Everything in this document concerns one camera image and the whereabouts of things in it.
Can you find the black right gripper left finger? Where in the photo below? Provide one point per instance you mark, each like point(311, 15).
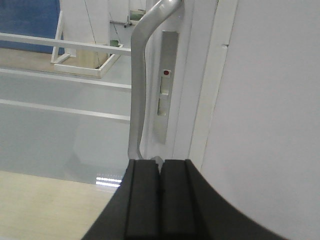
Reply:
point(133, 211)

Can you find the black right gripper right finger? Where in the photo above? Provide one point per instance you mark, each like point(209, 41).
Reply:
point(191, 209)

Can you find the white sliding glass door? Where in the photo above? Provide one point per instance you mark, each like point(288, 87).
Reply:
point(76, 127)

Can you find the grey curved door handle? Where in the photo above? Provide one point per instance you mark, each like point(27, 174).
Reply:
point(142, 32)

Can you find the grey door lock plate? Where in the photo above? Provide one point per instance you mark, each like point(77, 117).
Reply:
point(166, 75)

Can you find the blue panel behind door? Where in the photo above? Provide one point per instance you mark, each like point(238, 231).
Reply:
point(37, 18)

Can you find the light wooden floor platform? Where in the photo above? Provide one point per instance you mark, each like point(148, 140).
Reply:
point(41, 208)

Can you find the white frame stand behind door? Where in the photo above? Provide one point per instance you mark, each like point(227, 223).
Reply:
point(84, 29)

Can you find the white door frame post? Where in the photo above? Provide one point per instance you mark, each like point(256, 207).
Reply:
point(216, 57)

